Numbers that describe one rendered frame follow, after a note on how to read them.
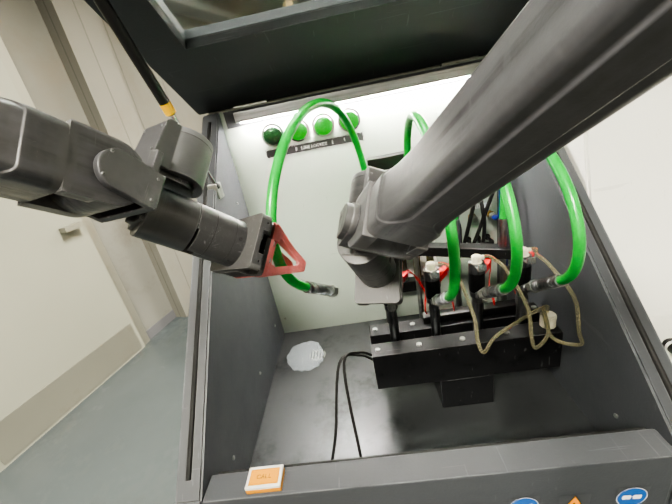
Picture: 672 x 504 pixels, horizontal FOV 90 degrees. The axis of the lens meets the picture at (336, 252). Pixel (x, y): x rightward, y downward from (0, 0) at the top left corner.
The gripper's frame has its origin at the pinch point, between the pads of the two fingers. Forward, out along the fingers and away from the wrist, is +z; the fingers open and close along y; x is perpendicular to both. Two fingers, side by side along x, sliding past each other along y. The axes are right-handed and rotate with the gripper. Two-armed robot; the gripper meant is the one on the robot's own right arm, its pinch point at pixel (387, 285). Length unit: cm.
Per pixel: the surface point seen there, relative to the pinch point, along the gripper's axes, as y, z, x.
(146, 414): -38, 118, 161
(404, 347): -9.0, 10.6, -1.3
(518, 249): 0.8, -11.6, -18.4
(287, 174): 30.9, 6.5, 25.4
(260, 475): -28.5, -5.7, 17.1
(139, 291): 44, 142, 220
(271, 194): 5.8, -23.2, 10.6
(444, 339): -7.2, 12.4, -8.6
